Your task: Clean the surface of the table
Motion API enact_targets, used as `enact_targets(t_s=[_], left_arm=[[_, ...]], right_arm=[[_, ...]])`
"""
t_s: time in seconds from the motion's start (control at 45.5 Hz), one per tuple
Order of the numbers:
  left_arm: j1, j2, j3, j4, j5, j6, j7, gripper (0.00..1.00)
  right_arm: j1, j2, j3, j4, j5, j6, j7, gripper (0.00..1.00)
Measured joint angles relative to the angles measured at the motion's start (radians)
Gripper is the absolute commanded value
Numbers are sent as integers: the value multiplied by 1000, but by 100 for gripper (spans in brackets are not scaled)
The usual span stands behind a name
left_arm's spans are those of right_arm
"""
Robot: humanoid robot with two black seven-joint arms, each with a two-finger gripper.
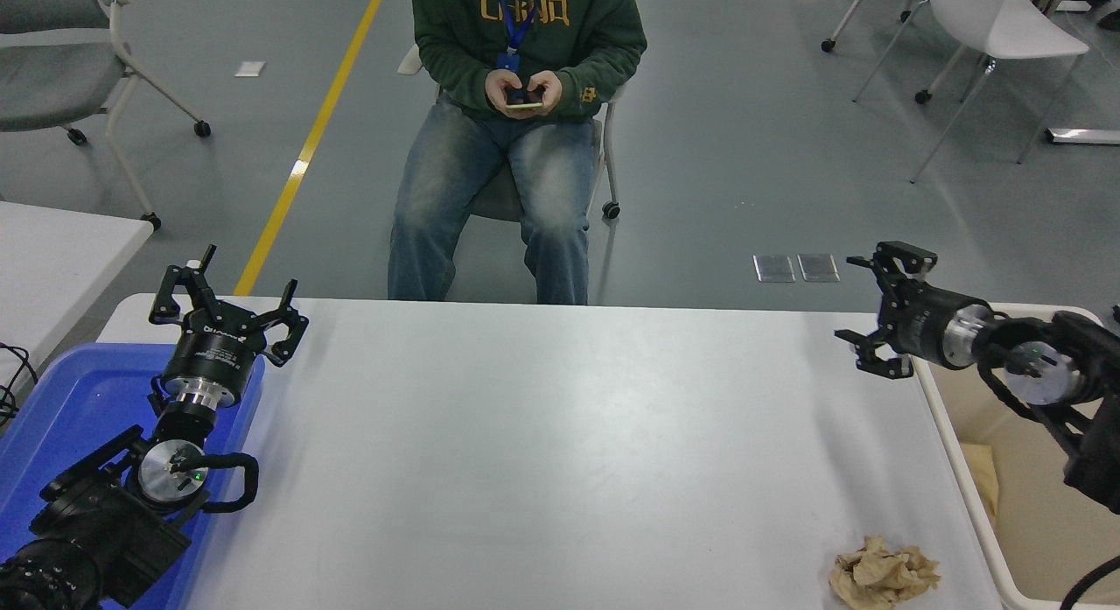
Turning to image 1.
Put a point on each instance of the gold smartphone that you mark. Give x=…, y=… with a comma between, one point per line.
x=523, y=102

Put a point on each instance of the person's right hand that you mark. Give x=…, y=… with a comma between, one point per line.
x=499, y=85

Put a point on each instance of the silver metal floor bar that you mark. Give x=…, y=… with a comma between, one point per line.
x=1085, y=136

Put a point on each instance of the person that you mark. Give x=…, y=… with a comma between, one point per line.
x=455, y=32

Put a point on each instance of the large pale plastic bin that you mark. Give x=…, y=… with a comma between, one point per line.
x=1041, y=505

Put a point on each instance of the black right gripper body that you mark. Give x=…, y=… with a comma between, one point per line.
x=919, y=321

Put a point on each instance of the white shell chair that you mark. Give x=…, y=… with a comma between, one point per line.
x=1006, y=24

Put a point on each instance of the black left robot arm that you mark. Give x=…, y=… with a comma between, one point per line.
x=105, y=527

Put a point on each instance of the dark shoe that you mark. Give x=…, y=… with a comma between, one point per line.
x=1109, y=24

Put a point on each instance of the tan paper ball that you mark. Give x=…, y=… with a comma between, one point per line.
x=884, y=575

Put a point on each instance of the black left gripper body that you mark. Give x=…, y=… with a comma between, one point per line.
x=214, y=352

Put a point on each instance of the blue plastic tray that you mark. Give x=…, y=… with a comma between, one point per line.
x=70, y=400

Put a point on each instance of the grey padded wheeled chair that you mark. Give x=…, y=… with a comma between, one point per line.
x=52, y=76

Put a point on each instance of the chair with caster legs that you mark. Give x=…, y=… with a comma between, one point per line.
x=828, y=45

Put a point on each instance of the white side table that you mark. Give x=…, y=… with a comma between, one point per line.
x=52, y=269

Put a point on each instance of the silver floor plate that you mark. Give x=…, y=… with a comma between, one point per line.
x=818, y=268
x=774, y=269

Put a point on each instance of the person's left hand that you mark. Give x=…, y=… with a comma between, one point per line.
x=551, y=89

